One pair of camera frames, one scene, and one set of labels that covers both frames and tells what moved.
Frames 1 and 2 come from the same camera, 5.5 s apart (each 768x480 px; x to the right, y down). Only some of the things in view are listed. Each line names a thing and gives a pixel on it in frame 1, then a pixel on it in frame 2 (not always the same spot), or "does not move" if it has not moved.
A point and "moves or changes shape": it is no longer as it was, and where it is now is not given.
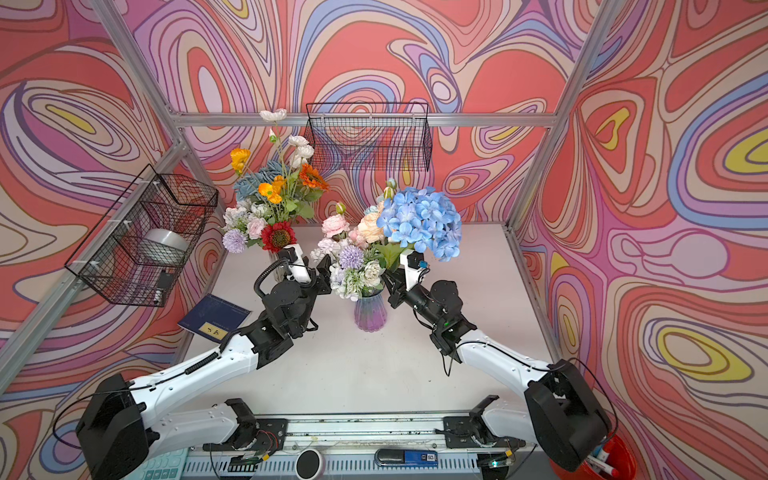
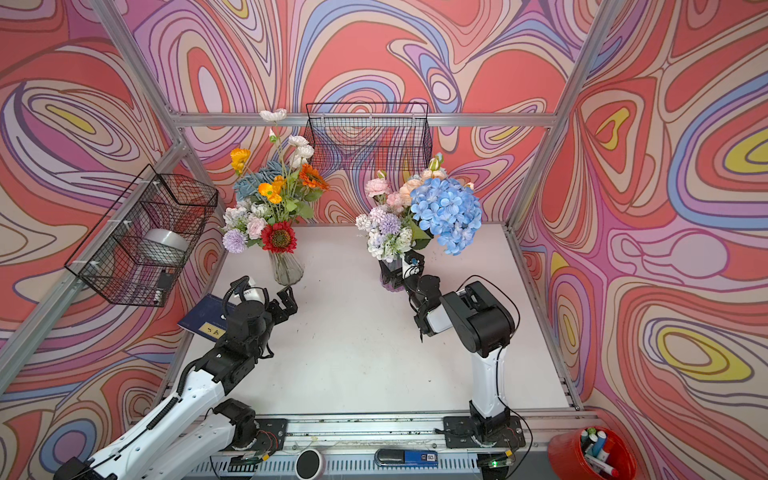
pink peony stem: x=336 y=226 → x=380 y=187
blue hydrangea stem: x=424 y=218 → x=449 y=210
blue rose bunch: x=248 y=187 does not move
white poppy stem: x=296 y=146 does not move
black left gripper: x=322 y=282 → x=288 y=304
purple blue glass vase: x=370 y=312 moves or changes shape
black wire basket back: x=369 y=136 does not move
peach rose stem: x=371 y=224 → x=406 y=190
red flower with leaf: x=276 y=236 does not move
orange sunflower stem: x=310 y=177 does not move
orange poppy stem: x=271 y=192 does not move
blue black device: x=408 y=458 does not move
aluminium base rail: x=367 y=448 does not move
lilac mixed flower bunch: x=354 y=272 → x=388 y=237
